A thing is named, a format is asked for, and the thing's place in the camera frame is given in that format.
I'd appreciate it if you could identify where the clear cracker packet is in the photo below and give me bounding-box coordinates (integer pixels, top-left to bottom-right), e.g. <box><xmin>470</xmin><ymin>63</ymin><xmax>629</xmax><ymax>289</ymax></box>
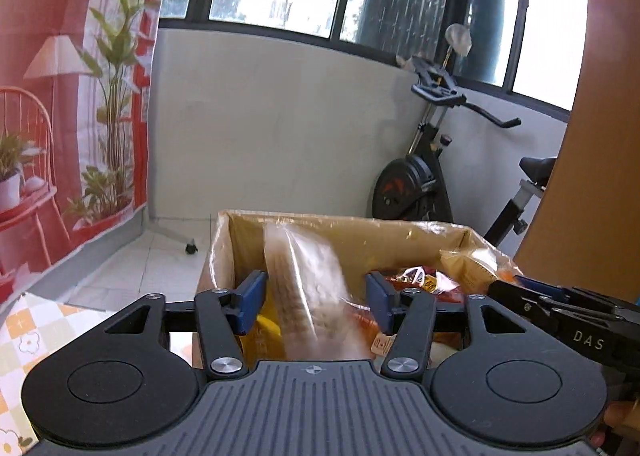
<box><xmin>262</xmin><ymin>222</ymin><xmax>373</xmax><ymax>363</ymax></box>

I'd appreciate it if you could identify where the yellow snack packet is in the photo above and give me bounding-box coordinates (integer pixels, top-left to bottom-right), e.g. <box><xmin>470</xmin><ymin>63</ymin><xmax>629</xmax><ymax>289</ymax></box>
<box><xmin>243</xmin><ymin>296</ymin><xmax>292</xmax><ymax>363</ymax></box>

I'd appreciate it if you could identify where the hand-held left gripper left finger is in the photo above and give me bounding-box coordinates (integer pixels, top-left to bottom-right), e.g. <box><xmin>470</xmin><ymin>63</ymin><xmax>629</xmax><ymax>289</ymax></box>
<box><xmin>97</xmin><ymin>270</ymin><xmax>269</xmax><ymax>380</ymax></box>

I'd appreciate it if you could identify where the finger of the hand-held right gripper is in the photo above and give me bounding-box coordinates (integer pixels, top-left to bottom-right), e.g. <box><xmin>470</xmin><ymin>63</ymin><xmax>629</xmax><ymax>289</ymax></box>
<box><xmin>486</xmin><ymin>280</ymin><xmax>562</xmax><ymax>333</ymax></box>
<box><xmin>514</xmin><ymin>275</ymin><xmax>622</xmax><ymax>311</ymax></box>

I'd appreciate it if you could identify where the white chair leg with caster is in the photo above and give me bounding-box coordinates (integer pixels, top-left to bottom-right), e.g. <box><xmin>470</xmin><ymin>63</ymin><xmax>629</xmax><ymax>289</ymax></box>
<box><xmin>148</xmin><ymin>218</ymin><xmax>199</xmax><ymax>257</ymax></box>

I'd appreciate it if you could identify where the white plastic bag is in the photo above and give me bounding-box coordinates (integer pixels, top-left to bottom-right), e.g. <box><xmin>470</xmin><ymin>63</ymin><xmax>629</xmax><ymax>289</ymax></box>
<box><xmin>445</xmin><ymin>23</ymin><xmax>473</xmax><ymax>57</ymax></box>

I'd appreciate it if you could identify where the orange snack packet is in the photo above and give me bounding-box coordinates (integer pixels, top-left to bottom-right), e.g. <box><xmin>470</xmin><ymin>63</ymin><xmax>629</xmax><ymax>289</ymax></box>
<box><xmin>350</xmin><ymin>308</ymin><xmax>401</xmax><ymax>363</ymax></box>

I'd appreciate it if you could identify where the person's right hand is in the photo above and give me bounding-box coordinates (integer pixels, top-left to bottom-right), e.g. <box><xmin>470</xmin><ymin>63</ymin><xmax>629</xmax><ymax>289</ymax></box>
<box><xmin>590</xmin><ymin>401</ymin><xmax>640</xmax><ymax>454</ymax></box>

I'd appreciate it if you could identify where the tan snack packet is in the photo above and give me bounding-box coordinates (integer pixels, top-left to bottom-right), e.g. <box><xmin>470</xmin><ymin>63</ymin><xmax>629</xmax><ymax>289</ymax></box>
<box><xmin>439</xmin><ymin>248</ymin><xmax>502</xmax><ymax>287</ymax></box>

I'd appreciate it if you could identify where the checkered floral tablecloth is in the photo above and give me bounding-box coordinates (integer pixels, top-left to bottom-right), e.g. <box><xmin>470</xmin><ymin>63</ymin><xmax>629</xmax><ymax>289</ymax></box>
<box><xmin>0</xmin><ymin>292</ymin><xmax>193</xmax><ymax>456</ymax></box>

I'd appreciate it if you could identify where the black exercise bike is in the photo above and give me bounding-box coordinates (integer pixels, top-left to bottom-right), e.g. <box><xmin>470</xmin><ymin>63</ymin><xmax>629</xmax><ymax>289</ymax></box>
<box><xmin>371</xmin><ymin>56</ymin><xmax>558</xmax><ymax>251</ymax></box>

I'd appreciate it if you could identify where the printed room backdrop cloth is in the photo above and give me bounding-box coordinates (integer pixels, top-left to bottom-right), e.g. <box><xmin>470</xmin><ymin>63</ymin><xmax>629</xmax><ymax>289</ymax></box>
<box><xmin>0</xmin><ymin>0</ymin><xmax>173</xmax><ymax>307</ymax></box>

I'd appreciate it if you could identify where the plastic-lined cardboard box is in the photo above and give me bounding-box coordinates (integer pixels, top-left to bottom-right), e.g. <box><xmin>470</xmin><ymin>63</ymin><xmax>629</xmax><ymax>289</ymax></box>
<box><xmin>192</xmin><ymin>208</ymin><xmax>523</xmax><ymax>372</ymax></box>

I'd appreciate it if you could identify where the red snack packet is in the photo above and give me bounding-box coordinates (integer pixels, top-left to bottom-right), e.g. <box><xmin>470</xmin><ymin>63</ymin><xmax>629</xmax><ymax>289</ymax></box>
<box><xmin>387</xmin><ymin>266</ymin><xmax>467</xmax><ymax>307</ymax></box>

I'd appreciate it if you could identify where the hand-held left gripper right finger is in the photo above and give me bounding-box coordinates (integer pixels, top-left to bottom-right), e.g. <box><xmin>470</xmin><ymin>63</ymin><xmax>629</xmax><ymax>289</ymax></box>
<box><xmin>364</xmin><ymin>272</ymin><xmax>528</xmax><ymax>380</ymax></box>

